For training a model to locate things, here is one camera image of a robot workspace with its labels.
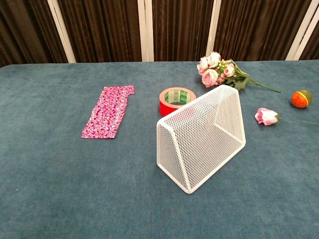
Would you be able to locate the pink patterned cloth strip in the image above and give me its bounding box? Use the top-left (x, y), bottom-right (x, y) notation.
top-left (81, 85), bottom-right (136, 139)

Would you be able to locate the red tape roll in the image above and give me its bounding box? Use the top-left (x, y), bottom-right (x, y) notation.
top-left (159, 87), bottom-right (197, 118)

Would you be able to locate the pink artificial flower bouquet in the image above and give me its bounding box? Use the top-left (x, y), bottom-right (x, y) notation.
top-left (196, 51), bottom-right (282, 94)

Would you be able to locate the dark brown curtain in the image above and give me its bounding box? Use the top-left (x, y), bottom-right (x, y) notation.
top-left (0, 0), bottom-right (319, 68)

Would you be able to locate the single pink artificial rose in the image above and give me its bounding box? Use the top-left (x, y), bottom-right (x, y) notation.
top-left (254, 107), bottom-right (319, 126)

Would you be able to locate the teal table cloth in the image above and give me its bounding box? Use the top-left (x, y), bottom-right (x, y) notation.
top-left (0, 59), bottom-right (319, 239)

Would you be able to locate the orange and green ball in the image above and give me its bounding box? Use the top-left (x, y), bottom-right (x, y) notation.
top-left (291, 89), bottom-right (313, 109)

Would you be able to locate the white wire mesh basket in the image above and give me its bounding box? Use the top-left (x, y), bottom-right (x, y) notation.
top-left (156, 84), bottom-right (247, 195)

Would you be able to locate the white frame post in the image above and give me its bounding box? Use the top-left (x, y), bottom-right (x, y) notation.
top-left (285, 0), bottom-right (319, 61)
top-left (137, 0), bottom-right (155, 62)
top-left (205, 0), bottom-right (222, 60)
top-left (46, 0), bottom-right (77, 64)

